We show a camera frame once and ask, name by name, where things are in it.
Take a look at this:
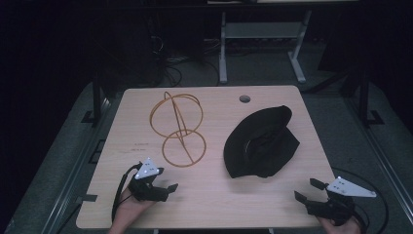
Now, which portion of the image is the person's right hand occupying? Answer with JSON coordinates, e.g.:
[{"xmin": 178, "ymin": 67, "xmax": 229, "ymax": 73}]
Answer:
[{"xmin": 317, "ymin": 215, "xmax": 362, "ymax": 234}]

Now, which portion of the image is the person's left hand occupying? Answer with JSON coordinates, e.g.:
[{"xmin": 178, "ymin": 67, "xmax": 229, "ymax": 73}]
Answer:
[{"xmin": 112, "ymin": 187, "xmax": 156, "ymax": 230}]

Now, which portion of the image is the tangle of floor cables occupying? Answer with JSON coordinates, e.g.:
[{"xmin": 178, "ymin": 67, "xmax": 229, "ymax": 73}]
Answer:
[{"xmin": 150, "ymin": 35, "xmax": 222, "ymax": 88}]

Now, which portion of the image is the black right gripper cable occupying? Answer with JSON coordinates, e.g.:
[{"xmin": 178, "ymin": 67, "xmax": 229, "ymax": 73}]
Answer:
[{"xmin": 330, "ymin": 166, "xmax": 391, "ymax": 234}]

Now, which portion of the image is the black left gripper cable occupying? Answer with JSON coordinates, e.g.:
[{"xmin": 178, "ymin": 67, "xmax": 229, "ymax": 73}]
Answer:
[{"xmin": 111, "ymin": 162, "xmax": 144, "ymax": 224}]

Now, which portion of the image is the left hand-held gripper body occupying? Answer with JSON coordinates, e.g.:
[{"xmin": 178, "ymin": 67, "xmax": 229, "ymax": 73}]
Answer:
[{"xmin": 128, "ymin": 157, "xmax": 170, "ymax": 203}]

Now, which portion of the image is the black brimmed hat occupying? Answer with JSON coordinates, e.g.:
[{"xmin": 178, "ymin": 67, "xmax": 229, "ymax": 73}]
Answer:
[{"xmin": 222, "ymin": 104, "xmax": 301, "ymax": 179}]

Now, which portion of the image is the black metal post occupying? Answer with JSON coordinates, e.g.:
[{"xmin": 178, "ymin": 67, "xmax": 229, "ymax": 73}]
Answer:
[{"xmin": 92, "ymin": 72, "xmax": 103, "ymax": 127}]

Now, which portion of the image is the golden wire hat stand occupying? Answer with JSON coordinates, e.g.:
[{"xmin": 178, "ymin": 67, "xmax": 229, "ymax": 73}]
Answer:
[{"xmin": 148, "ymin": 91, "xmax": 207, "ymax": 169}]

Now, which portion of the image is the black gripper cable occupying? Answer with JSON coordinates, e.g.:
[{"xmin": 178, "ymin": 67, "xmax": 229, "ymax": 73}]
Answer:
[
  {"xmin": 330, "ymin": 166, "xmax": 391, "ymax": 234},
  {"xmin": 111, "ymin": 162, "xmax": 144, "ymax": 224}
]

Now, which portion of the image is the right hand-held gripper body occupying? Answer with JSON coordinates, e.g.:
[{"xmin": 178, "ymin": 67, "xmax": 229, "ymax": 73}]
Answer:
[{"xmin": 305, "ymin": 175, "xmax": 378, "ymax": 227}]

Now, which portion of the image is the grey metal rail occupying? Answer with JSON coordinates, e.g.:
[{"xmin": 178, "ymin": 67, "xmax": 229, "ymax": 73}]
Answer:
[
  {"xmin": 40, "ymin": 97, "xmax": 115, "ymax": 234},
  {"xmin": 343, "ymin": 97, "xmax": 413, "ymax": 226}
]

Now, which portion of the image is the white metal desk frame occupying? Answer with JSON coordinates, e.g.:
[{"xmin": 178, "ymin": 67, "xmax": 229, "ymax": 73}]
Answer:
[{"xmin": 218, "ymin": 9, "xmax": 314, "ymax": 85}]

